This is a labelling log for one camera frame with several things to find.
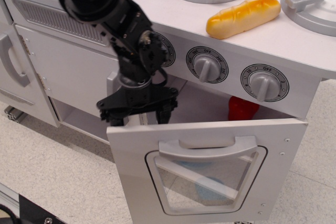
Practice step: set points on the red toy pepper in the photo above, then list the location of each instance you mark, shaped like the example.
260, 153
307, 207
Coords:
240, 109

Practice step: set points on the aluminium frame rail left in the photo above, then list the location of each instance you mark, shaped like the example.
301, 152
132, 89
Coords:
15, 114

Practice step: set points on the grey control knob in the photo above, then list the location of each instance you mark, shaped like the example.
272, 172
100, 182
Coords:
168, 48
264, 83
207, 64

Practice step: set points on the white toy kitchen body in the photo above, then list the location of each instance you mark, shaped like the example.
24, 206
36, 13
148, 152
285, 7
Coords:
303, 56

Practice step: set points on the grey oven door handle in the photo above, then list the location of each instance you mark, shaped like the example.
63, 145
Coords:
243, 145

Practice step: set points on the grey right stove burner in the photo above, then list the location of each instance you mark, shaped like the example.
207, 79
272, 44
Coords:
315, 15

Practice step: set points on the aluminium frame rail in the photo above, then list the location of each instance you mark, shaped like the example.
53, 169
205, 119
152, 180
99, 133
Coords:
15, 114
243, 222

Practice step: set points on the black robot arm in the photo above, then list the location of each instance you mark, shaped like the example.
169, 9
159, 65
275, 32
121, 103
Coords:
140, 53

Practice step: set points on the yellow toy bread loaf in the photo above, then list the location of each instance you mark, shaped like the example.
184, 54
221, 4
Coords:
243, 17

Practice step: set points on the grey middle control knob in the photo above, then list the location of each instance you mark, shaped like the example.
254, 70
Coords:
207, 64

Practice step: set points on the grey right control knob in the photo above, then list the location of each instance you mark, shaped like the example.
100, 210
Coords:
264, 83

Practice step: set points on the white cabinet door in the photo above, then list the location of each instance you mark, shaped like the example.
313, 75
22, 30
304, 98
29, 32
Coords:
75, 79

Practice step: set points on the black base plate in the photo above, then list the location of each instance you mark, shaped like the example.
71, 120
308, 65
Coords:
22, 210

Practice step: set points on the white toy oven door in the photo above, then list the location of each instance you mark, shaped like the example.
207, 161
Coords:
158, 190

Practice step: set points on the grey left control knob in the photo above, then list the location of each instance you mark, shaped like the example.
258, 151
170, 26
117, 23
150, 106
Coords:
168, 48

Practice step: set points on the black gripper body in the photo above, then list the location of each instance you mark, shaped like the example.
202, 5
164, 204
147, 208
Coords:
138, 101

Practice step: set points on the white far-left door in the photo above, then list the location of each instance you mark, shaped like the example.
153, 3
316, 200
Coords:
20, 85

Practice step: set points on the grey cabinet door handle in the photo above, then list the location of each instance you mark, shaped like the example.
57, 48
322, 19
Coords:
114, 91

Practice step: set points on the aluminium frame rail bottom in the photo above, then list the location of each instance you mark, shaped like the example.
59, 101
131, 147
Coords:
243, 222

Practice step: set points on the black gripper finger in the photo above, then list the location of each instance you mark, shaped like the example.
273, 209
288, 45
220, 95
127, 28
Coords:
116, 121
163, 114

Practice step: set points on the grey vent grille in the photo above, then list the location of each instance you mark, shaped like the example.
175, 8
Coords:
57, 19

